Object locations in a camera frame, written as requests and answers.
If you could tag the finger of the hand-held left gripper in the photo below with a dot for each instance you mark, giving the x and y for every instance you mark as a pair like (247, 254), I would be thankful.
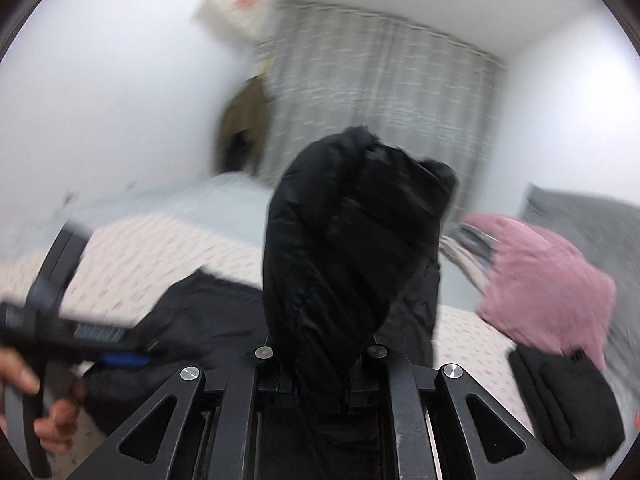
(60, 265)
(100, 342)

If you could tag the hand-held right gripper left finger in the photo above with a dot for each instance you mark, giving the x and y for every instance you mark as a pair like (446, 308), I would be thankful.
(240, 385)

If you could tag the person's left hand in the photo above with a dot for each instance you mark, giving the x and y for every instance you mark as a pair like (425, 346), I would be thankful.
(57, 422)

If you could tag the grey quilted headboard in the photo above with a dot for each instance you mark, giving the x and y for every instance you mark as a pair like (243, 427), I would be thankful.
(590, 220)

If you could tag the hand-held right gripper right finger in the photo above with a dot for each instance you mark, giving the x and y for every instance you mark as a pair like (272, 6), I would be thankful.
(402, 385)

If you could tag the cherry-print bed sheet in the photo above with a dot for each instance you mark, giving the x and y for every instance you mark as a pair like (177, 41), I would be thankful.
(150, 250)

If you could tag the olive green hanging jacket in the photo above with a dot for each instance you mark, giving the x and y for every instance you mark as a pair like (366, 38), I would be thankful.
(245, 110)

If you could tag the grey star-print curtain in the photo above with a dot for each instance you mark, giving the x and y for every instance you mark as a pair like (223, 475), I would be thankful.
(380, 90)

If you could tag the black quilted jacket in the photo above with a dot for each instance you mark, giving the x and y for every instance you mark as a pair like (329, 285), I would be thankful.
(350, 240)

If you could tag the white floral wall cloth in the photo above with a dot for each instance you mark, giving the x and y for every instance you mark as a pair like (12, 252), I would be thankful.
(235, 0)

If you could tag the dark hanging pants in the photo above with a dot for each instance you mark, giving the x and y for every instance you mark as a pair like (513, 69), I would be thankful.
(240, 152)

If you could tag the folded beige blanket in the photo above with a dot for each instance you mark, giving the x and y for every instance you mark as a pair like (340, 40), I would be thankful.
(467, 260)

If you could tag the folded black garment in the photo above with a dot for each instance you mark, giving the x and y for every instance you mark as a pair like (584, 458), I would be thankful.
(565, 405)

